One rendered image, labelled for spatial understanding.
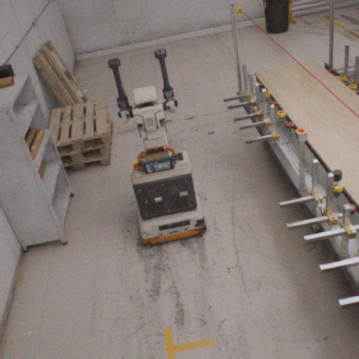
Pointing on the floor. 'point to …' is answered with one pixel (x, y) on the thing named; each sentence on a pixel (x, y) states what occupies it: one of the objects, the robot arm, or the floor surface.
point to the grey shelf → (41, 214)
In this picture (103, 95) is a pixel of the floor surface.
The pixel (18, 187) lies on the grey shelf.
